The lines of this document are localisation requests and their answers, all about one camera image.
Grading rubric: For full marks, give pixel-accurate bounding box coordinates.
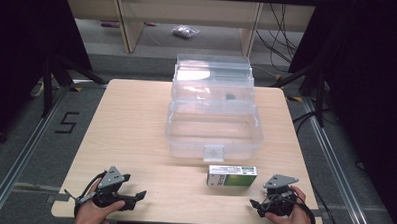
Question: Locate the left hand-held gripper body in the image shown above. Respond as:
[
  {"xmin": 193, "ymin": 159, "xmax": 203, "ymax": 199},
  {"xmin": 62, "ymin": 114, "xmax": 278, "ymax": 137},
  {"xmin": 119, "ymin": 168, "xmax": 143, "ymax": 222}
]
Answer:
[{"xmin": 81, "ymin": 164, "xmax": 139, "ymax": 212}]

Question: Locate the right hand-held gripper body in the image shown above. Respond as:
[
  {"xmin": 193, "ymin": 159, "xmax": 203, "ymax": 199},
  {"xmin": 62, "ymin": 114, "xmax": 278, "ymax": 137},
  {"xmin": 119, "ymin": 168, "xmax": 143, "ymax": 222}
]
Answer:
[{"xmin": 257, "ymin": 173, "xmax": 299, "ymax": 219}]

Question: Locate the green and white carton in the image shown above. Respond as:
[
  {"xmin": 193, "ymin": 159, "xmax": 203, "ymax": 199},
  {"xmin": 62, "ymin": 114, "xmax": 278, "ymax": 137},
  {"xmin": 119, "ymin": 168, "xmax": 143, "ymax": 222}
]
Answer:
[{"xmin": 206, "ymin": 163, "xmax": 259, "ymax": 189}]

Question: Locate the clear plastic storage box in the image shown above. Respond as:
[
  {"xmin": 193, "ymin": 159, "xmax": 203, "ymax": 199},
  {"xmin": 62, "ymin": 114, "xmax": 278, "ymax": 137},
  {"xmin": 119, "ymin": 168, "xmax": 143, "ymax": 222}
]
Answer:
[{"xmin": 163, "ymin": 52, "xmax": 267, "ymax": 164}]

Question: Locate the person's right hand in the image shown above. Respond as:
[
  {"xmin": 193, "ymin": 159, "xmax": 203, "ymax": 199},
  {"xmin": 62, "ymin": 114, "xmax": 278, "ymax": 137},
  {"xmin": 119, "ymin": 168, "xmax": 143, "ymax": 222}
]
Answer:
[{"xmin": 264, "ymin": 183, "xmax": 317, "ymax": 224}]

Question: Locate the person's left hand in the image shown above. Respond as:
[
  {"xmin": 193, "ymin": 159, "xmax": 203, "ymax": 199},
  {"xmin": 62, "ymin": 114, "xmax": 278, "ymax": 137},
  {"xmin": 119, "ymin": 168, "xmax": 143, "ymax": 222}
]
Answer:
[{"xmin": 73, "ymin": 177, "xmax": 127, "ymax": 224}]

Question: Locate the black metal stand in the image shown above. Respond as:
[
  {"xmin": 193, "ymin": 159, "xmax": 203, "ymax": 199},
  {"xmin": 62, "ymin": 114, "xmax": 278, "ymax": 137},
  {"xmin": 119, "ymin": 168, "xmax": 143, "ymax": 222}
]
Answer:
[
  {"xmin": 39, "ymin": 53, "xmax": 109, "ymax": 121},
  {"xmin": 268, "ymin": 58, "xmax": 328, "ymax": 128}
]

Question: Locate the dark curtain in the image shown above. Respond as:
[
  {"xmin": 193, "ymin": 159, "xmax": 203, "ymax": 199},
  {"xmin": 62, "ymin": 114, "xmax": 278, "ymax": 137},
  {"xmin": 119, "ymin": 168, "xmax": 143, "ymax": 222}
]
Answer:
[
  {"xmin": 282, "ymin": 0, "xmax": 397, "ymax": 224},
  {"xmin": 0, "ymin": 0, "xmax": 95, "ymax": 155}
]

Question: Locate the clear plastic bag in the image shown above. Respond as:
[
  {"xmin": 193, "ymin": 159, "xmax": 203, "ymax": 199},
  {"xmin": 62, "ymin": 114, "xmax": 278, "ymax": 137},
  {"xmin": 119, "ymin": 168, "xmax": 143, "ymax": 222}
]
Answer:
[{"xmin": 171, "ymin": 24, "xmax": 201, "ymax": 40}]

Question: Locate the wooden shelf unit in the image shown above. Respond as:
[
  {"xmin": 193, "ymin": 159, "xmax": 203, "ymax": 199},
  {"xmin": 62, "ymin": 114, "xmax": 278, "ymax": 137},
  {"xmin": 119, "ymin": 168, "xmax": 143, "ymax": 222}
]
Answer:
[{"xmin": 62, "ymin": 0, "xmax": 316, "ymax": 61}]

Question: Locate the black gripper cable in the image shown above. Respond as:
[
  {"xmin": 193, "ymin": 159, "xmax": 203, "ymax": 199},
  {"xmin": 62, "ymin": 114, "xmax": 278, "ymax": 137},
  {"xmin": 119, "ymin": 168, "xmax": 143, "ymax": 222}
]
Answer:
[
  {"xmin": 262, "ymin": 192, "xmax": 318, "ymax": 224},
  {"xmin": 62, "ymin": 168, "xmax": 108, "ymax": 220}
]

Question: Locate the metal floor rail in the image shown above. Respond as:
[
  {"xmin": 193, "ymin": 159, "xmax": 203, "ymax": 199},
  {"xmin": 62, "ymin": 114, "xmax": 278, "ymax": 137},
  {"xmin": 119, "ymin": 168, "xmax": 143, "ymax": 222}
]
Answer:
[
  {"xmin": 0, "ymin": 83, "xmax": 73, "ymax": 224},
  {"xmin": 297, "ymin": 96, "xmax": 379, "ymax": 224}
]

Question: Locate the black floor cable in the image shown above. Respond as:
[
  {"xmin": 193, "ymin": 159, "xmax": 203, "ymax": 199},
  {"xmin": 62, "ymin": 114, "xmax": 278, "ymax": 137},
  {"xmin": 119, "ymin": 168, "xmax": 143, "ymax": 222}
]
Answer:
[{"xmin": 291, "ymin": 108, "xmax": 338, "ymax": 137}]

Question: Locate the bundle of black cables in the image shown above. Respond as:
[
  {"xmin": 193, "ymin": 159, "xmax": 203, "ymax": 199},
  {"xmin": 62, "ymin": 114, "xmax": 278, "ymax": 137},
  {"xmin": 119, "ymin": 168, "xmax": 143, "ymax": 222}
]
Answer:
[{"xmin": 253, "ymin": 2, "xmax": 301, "ymax": 67}]

